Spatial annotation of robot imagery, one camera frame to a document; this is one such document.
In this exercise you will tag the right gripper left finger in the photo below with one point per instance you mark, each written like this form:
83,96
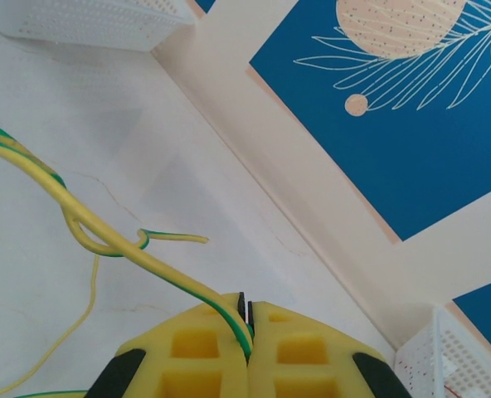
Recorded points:
154,344

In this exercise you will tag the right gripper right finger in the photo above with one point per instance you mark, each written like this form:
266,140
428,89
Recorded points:
341,348

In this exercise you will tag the white plastic mesh basket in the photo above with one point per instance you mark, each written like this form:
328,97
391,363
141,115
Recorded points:
104,20
457,348

